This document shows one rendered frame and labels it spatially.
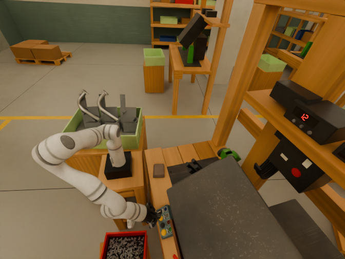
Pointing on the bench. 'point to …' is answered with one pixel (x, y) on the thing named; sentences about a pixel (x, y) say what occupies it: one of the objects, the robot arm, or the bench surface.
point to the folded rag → (158, 170)
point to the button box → (166, 221)
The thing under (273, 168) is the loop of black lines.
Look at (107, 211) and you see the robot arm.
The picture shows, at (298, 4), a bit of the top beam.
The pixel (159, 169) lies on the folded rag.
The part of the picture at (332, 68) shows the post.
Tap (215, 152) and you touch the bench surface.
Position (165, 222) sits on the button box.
